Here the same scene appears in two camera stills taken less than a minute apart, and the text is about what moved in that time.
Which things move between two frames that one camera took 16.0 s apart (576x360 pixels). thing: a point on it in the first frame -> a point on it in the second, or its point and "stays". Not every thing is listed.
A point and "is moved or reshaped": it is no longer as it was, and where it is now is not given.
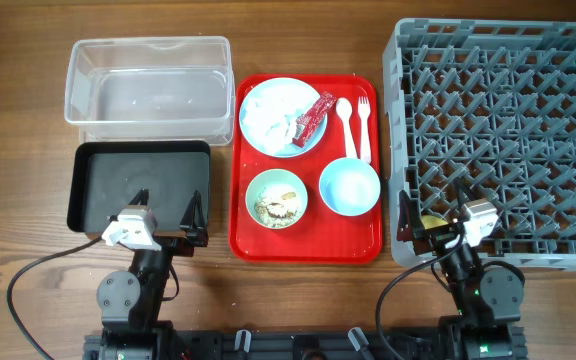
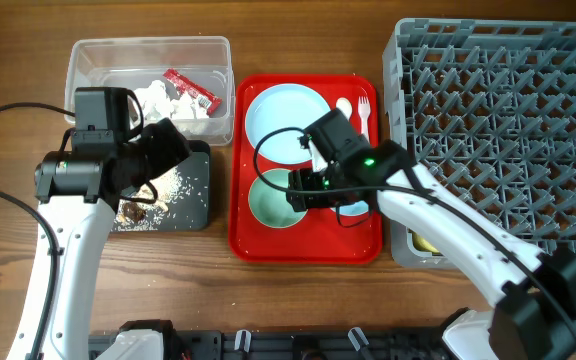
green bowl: (276, 199) stays
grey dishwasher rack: (517, 111) stays
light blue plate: (267, 117) is moved or reshaped
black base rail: (305, 344) stays
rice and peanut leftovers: (277, 207) -> (141, 216)
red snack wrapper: (308, 123) -> (209, 102)
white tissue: (267, 117) -> (156, 102)
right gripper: (410, 224) -> (301, 184)
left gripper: (193, 230) -> (169, 144)
